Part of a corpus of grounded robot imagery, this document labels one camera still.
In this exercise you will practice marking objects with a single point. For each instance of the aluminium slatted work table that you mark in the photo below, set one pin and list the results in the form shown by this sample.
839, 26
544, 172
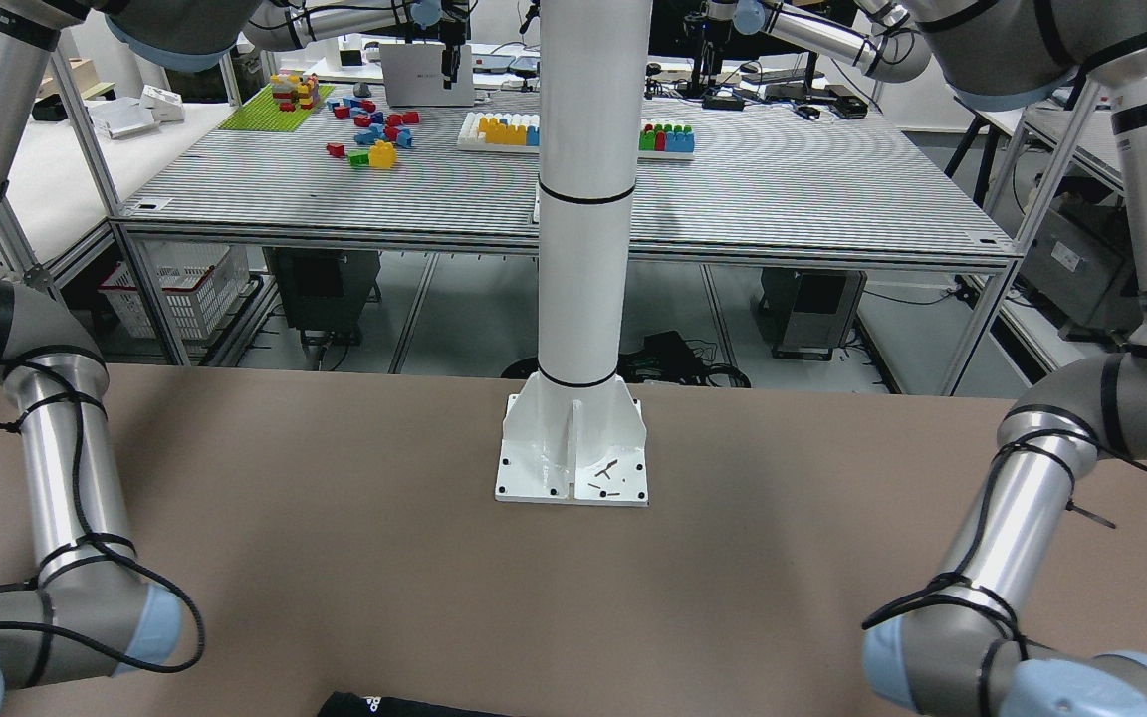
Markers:
764, 187

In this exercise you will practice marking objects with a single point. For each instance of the black graphic t-shirt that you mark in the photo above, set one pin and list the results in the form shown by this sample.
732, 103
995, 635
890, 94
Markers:
344, 703

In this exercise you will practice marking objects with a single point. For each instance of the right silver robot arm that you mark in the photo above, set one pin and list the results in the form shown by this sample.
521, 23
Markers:
91, 609

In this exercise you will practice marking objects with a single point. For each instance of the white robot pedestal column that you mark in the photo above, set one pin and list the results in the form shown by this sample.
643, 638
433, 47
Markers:
574, 434

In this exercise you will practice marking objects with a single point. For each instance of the green lego baseplate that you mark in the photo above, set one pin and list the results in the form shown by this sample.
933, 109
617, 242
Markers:
263, 113

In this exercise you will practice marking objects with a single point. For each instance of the white tray coloured blocks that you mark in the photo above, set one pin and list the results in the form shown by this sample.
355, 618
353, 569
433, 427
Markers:
520, 133

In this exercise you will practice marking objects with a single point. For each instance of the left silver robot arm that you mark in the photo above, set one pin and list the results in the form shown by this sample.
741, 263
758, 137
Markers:
955, 647

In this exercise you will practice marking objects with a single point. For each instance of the white plastic basket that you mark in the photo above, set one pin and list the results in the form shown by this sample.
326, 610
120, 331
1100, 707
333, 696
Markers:
199, 281

